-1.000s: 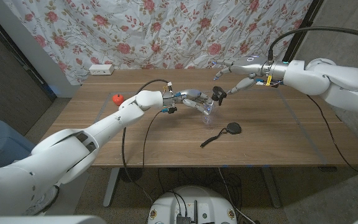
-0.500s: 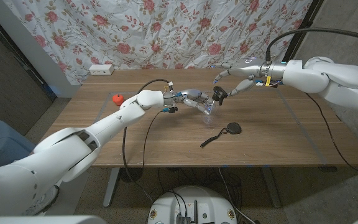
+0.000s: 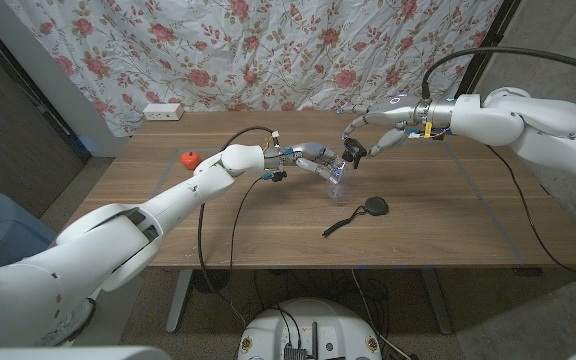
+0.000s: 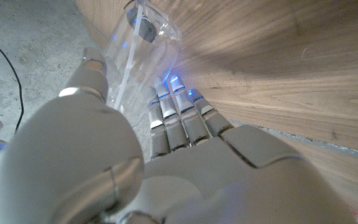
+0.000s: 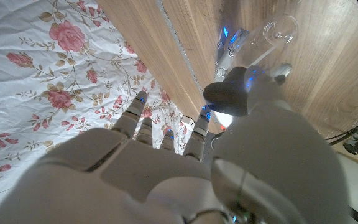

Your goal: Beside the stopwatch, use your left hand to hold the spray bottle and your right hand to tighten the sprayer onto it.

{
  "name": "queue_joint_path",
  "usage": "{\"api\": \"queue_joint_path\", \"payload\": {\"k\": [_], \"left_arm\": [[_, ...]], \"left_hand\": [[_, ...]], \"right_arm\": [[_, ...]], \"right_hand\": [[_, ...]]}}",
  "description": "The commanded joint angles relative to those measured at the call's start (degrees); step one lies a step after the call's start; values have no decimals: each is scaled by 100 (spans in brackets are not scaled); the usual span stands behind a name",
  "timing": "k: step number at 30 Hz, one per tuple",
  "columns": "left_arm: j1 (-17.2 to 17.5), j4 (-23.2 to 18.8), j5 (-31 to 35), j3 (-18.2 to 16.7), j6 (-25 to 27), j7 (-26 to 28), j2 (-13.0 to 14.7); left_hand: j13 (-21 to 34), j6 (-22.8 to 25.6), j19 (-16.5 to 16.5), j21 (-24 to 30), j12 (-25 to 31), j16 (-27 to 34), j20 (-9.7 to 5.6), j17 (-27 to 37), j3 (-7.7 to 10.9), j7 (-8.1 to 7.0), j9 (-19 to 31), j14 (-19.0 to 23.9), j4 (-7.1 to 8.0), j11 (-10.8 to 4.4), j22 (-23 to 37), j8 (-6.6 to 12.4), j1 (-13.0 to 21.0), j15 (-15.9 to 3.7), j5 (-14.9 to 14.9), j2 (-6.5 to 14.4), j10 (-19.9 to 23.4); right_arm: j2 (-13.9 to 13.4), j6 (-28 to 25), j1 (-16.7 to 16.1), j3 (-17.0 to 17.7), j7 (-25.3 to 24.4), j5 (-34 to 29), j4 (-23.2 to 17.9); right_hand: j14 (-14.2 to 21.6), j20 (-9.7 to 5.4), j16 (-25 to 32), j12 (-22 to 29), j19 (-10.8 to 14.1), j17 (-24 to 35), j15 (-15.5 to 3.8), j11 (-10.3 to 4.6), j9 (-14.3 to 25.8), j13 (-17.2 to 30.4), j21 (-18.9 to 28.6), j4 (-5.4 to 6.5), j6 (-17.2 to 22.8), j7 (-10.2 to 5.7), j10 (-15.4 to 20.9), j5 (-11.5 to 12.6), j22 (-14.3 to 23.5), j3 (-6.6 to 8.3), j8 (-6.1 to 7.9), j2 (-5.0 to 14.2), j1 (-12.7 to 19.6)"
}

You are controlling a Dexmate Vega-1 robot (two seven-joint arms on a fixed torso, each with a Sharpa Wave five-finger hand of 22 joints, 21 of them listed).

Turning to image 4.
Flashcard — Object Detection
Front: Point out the clear plastic spray bottle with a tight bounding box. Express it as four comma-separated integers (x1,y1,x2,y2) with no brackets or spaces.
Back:
101,0,185,128

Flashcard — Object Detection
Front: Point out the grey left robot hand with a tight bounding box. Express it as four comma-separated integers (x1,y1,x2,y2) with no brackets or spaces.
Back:
0,46,358,224

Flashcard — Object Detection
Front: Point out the black round lid with strap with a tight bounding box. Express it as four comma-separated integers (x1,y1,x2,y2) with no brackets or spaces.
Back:
126,7,158,44

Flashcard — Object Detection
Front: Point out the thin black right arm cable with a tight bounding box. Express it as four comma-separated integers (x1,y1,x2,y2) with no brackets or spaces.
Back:
0,33,24,133

